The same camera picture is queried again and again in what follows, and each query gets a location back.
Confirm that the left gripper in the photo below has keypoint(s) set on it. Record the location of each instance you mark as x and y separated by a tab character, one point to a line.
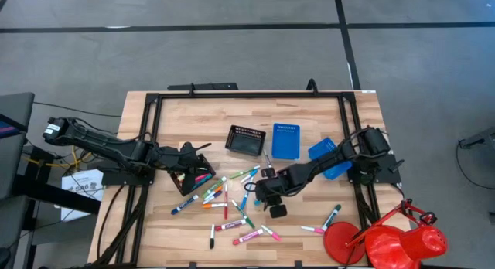
174	161

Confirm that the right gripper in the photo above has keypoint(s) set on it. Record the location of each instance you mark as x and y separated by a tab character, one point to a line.
274	184

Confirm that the light blue marker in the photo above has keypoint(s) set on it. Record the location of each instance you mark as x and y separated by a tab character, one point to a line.
244	199

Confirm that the dark blue Expo marker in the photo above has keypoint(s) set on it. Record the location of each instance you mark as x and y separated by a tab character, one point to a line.
185	204

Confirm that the green fine Expo marker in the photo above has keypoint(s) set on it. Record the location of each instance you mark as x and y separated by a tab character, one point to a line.
243	215

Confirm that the red marker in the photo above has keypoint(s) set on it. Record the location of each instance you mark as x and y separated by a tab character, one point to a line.
226	207

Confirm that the blue slotted plastic basket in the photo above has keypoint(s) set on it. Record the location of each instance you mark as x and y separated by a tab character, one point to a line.
286	143
321	147

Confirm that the pink Expo chisel marker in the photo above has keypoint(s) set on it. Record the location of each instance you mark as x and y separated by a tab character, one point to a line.
247	236

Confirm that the magenta Expo chisel marker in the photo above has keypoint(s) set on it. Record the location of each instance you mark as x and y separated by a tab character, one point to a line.
231	225

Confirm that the black slotted plastic basket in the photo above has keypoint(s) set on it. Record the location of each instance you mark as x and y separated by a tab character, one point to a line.
245	143
177	185

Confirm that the small pink marker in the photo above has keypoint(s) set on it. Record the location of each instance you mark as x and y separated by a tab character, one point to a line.
313	229

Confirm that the markers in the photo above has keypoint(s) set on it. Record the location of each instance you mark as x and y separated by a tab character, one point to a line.
332	218

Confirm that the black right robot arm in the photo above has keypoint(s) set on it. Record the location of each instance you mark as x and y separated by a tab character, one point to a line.
321	162

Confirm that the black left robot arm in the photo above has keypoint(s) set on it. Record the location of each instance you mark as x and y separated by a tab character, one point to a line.
108	145

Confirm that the yellow green highlighter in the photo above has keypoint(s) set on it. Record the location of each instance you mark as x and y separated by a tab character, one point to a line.
181	178

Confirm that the teal capped white marker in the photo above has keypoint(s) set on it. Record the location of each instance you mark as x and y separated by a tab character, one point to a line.
253	172

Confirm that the orange marker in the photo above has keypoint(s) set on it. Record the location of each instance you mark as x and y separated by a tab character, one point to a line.
219	189
209	205

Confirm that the purple marker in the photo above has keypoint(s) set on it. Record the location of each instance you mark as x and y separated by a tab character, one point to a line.
214	196

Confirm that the light green Expo marker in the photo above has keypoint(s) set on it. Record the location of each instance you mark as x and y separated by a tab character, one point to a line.
243	172

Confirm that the pink SKK marker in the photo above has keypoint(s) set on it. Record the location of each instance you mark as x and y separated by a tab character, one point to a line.
272	234

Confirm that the black marker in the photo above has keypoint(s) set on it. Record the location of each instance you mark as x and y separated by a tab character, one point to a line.
212	242

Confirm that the black power strip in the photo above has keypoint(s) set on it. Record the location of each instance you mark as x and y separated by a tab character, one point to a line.
205	86

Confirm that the black clamp hook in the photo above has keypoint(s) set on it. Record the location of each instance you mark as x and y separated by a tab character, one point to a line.
311	84

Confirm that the white paper sheet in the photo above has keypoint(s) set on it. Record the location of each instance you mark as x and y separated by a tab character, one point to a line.
77	188

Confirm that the red desk lamp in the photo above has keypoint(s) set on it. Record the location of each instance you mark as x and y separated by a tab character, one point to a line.
406	246

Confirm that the gray desk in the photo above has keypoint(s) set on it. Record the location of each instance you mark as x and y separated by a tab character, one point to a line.
15	106

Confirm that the gray stand foot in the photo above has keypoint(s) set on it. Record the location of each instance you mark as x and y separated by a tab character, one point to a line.
479	139

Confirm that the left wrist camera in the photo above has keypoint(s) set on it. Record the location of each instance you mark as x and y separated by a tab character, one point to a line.
188	148

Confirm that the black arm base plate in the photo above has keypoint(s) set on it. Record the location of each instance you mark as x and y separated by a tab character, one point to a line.
386	172
123	178

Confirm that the black metal table frame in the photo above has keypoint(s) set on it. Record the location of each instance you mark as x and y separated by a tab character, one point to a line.
251	95

